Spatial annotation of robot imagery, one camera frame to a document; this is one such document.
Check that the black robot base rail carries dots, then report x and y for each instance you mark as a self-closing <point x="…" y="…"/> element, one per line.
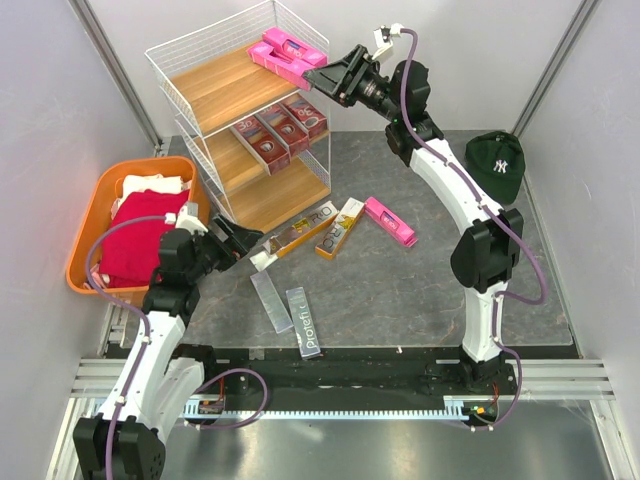
<point x="364" y="376"/>

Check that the orange silver R&O toothpaste box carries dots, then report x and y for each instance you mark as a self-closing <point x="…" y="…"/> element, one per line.
<point x="342" y="225"/>

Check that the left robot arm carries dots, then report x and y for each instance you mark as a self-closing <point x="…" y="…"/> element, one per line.
<point x="126" y="438"/>

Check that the dark green NY cap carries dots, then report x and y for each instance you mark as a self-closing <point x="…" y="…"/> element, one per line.
<point x="496" y="162"/>

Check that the silver grey toothpaste box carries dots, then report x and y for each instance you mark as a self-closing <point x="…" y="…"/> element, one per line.
<point x="271" y="302"/>

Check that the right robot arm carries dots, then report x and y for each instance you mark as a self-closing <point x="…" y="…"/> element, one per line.
<point x="487" y="251"/>

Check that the white folded cloth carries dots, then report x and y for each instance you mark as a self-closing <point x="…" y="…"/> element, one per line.
<point x="156" y="183"/>

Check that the pink toothpaste box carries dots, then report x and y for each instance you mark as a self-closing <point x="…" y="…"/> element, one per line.
<point x="288" y="47"/>
<point x="390" y="222"/>
<point x="291" y="70"/>

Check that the white wire wooden shelf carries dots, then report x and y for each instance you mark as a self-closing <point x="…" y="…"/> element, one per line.
<point x="212" y="84"/>

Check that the torn silver R&O toothpaste box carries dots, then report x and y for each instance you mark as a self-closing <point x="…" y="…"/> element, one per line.
<point x="282" y="243"/>

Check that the red 3D toothpaste box floor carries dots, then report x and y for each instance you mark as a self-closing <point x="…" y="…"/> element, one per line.
<point x="261" y="144"/>

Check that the silver Protefix toothpaste box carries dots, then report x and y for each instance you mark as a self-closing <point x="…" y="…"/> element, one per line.
<point x="303" y="323"/>

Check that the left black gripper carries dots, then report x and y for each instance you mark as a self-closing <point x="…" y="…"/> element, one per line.
<point x="239" y="243"/>

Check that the red folded cloth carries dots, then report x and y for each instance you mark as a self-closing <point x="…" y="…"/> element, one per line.
<point x="130" y="254"/>

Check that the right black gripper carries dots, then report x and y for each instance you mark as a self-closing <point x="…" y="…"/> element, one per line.
<point x="341" y="78"/>

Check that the orange plastic tub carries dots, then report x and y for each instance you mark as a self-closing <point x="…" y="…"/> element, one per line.
<point x="97" y="218"/>

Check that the red 3D box on shelf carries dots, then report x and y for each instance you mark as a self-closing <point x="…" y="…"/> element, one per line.
<point x="312" y="119"/>

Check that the red 3D toothpaste box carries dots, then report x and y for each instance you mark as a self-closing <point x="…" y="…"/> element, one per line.
<point x="284" y="128"/>

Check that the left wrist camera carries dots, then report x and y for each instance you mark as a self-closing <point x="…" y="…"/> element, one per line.
<point x="187" y="219"/>

